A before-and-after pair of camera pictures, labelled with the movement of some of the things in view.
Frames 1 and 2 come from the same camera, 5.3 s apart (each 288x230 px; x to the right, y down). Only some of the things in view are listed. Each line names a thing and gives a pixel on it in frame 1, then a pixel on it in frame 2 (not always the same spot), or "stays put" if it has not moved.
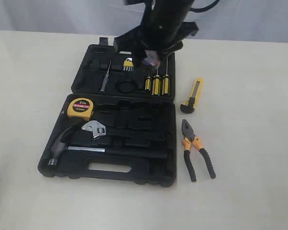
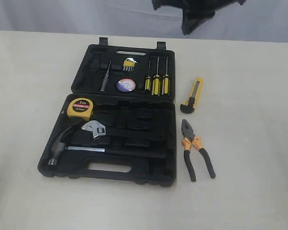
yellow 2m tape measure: (80, 108) stays put
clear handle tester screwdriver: (102, 88) stays put
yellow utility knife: (190, 106) stays put
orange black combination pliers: (190, 139) stays put
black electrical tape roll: (151, 58) -> (126, 85)
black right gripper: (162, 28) -> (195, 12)
